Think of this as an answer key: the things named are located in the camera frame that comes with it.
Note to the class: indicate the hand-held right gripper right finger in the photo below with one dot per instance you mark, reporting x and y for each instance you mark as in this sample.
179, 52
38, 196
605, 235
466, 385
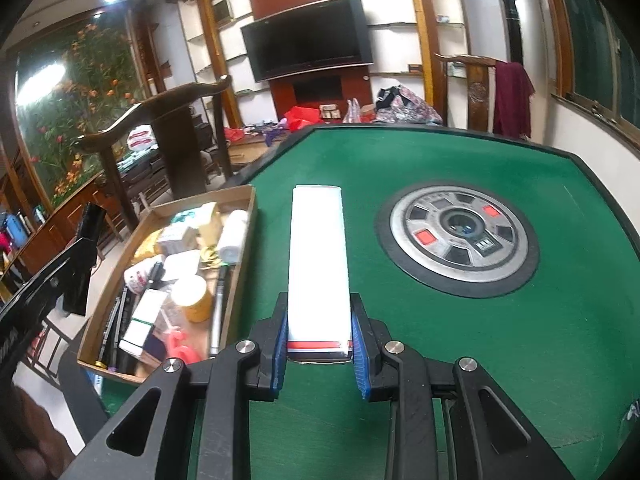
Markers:
361, 360

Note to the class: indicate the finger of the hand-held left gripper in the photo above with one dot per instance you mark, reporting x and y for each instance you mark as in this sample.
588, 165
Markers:
80, 280

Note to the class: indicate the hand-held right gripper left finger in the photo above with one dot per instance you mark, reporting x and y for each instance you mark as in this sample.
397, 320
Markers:
279, 355

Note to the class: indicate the small white jar red label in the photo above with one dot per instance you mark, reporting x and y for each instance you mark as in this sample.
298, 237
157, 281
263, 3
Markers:
135, 277

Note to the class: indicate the black marker with purple caps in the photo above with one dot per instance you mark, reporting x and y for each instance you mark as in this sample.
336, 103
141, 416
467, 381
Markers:
126, 317

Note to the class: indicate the cardboard box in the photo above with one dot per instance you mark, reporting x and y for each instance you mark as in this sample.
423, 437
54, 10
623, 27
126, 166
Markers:
235, 306

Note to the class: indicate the golden foil packet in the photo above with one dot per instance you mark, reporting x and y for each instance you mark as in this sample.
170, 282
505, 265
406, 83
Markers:
145, 250

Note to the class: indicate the white medicine box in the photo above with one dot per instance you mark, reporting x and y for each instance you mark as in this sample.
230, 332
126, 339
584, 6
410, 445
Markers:
142, 320

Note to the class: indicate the silver pen with green tip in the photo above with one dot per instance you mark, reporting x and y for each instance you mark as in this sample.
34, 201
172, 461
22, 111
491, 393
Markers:
219, 310

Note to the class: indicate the yellow jar with white lid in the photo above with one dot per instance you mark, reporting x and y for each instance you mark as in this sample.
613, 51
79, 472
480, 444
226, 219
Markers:
192, 300

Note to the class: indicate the long red and white box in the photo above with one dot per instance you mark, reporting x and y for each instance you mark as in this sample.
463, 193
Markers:
317, 260

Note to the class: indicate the white bottle with green label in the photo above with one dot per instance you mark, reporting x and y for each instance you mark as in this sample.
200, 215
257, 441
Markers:
232, 237

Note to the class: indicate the cream pouch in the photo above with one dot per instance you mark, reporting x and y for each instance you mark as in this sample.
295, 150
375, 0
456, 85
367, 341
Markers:
209, 222

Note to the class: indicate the person's left hand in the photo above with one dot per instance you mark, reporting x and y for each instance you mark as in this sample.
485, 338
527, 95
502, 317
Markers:
35, 440

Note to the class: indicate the small silver box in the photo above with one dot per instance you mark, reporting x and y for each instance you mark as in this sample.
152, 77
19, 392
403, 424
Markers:
175, 242

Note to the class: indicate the light blue packet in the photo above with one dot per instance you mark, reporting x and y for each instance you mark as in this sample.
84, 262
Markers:
182, 217

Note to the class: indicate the round table control panel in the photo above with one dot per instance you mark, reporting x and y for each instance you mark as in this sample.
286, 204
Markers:
430, 260

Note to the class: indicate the white bag with red print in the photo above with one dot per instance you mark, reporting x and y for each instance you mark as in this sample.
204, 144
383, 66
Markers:
140, 138

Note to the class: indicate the dark wooden chair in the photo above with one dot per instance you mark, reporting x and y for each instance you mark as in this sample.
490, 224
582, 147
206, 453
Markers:
170, 135

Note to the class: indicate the red plastic bag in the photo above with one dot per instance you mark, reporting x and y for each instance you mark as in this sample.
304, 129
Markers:
300, 116
232, 135

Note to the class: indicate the white plastic bag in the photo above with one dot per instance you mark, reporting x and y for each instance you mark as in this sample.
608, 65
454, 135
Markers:
352, 110

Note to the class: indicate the floral cloth pile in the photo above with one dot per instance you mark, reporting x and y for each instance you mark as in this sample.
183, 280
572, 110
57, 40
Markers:
407, 105

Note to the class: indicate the red television cabinet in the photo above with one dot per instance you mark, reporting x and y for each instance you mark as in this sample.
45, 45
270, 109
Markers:
280, 95

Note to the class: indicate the brown wooden chair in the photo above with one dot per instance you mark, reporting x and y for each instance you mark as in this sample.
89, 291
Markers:
477, 92

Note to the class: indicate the maroon cloth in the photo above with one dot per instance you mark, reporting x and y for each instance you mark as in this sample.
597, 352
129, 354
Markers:
512, 97

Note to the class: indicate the black television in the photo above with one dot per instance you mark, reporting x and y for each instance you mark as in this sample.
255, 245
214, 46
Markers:
307, 40

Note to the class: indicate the standing air conditioner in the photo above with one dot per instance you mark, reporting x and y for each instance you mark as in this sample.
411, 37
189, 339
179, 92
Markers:
530, 25

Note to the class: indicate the green glass window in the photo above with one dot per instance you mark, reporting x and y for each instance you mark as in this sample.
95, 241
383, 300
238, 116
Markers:
595, 45

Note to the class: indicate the flower wall picture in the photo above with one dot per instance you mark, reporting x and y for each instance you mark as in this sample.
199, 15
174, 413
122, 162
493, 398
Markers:
65, 110

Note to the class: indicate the white wall shelf unit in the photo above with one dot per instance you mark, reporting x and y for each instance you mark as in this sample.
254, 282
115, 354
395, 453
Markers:
390, 10
232, 35

